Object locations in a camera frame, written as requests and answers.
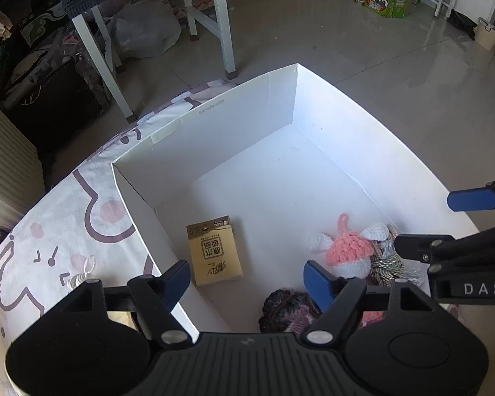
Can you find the white waste bin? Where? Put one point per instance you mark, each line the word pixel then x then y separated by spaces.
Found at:
pixel 487 35

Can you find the white cardboard box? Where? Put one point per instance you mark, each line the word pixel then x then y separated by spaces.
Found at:
pixel 272 173

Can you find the pink crochet charm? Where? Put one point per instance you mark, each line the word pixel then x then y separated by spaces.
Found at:
pixel 371 319

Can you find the white hard-shell suitcase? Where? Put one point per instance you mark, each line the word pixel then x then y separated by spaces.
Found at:
pixel 8 161

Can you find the translucent plastic bag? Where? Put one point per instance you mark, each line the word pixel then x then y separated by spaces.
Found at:
pixel 146 29

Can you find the white metal frame stool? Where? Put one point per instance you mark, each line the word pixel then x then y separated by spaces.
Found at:
pixel 227 29

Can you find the black box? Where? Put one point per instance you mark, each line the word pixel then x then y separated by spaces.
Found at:
pixel 53 103

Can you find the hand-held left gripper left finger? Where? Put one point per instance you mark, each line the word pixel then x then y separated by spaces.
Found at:
pixel 177 282

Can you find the cartoon printed blanket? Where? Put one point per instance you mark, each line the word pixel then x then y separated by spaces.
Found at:
pixel 66 222

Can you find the small yellow pack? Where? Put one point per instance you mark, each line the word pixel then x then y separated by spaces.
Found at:
pixel 214 255

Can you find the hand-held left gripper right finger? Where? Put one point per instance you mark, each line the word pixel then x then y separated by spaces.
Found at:
pixel 319 286

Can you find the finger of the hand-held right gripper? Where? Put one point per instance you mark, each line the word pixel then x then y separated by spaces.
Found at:
pixel 470 200
pixel 420 245

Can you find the pink white crochet doll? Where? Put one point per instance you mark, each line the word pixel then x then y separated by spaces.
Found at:
pixel 348 251

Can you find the dark crochet piece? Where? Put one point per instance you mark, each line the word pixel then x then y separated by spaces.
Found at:
pixel 286 309

